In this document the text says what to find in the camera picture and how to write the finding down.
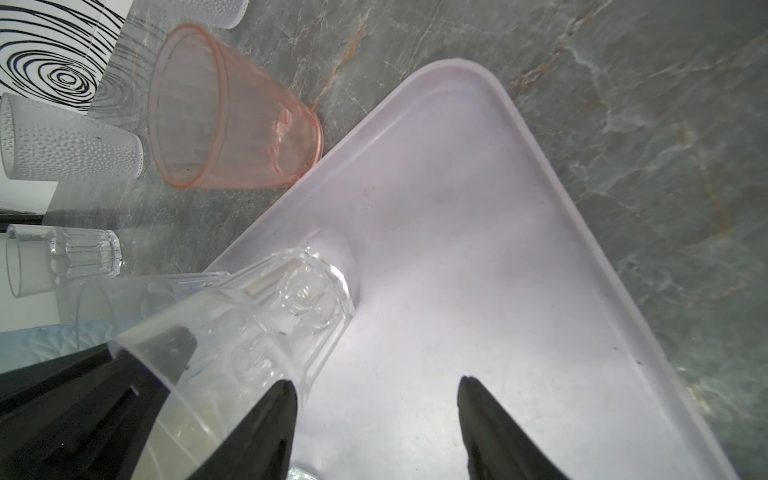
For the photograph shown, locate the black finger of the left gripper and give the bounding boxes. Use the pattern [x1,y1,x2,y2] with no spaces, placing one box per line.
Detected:
[1,345,169,479]

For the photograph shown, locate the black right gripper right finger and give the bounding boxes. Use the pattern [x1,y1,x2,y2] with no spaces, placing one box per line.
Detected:
[457,376,566,479]

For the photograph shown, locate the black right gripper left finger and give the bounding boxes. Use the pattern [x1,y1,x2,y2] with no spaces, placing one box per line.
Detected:
[190,380,298,480]

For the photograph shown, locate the clear dimpled glass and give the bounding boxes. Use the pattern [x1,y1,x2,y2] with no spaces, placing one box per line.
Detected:
[108,248,355,479]

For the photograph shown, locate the lilac plastic tray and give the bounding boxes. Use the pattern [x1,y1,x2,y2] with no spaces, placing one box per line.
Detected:
[213,59,736,479]

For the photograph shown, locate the clear glass tumbler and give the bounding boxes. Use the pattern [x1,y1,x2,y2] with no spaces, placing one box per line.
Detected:
[1,93,144,182]
[75,271,229,347]

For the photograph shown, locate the pink translucent cup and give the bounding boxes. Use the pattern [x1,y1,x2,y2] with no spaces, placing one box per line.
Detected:
[147,24,323,190]

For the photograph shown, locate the blue translucent tall cup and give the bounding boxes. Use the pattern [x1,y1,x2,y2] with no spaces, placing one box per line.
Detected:
[0,321,117,373]

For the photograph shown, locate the frosted white cup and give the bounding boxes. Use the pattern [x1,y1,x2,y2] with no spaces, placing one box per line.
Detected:
[173,0,250,29]

